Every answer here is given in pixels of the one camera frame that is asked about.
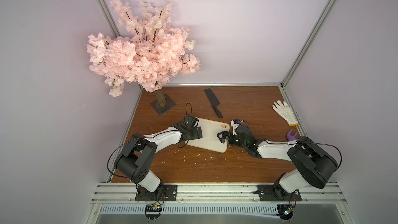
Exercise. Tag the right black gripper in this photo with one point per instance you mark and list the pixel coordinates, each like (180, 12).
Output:
(230, 136)

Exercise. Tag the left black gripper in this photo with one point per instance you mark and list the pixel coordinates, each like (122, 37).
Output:
(196, 135)

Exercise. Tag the cream cutting board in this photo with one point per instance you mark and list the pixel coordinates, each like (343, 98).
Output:
(210, 141)

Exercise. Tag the black kitchen knife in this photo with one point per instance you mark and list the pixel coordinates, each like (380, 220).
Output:
(213, 101)

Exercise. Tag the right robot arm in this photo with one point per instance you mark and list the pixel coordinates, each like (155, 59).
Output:
(313, 165)

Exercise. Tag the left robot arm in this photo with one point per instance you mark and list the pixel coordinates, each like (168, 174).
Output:
(137, 154)

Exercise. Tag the left electronics board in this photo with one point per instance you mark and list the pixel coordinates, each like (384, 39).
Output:
(153, 211)

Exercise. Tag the electronics board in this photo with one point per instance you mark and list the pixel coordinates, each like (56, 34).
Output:
(153, 211)
(285, 211)

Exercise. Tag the right electronics board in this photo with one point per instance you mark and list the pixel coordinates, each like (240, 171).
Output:
(285, 211)

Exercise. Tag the dark square tree base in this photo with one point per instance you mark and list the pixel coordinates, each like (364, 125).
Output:
(163, 104)

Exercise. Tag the white work glove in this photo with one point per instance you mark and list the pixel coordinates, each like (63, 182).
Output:
(284, 110)

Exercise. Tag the purple toy fork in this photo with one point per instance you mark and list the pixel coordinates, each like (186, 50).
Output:
(292, 135)

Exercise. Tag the pink cherry blossom tree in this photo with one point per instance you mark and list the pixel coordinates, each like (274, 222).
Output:
(154, 54)

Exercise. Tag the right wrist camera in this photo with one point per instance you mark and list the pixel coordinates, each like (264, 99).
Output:
(236, 123)

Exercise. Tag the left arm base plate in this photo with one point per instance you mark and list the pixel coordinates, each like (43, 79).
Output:
(162, 193)

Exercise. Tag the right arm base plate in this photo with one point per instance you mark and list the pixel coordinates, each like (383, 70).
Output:
(271, 193)

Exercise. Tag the aluminium front rail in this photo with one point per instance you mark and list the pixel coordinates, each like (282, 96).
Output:
(213, 193)

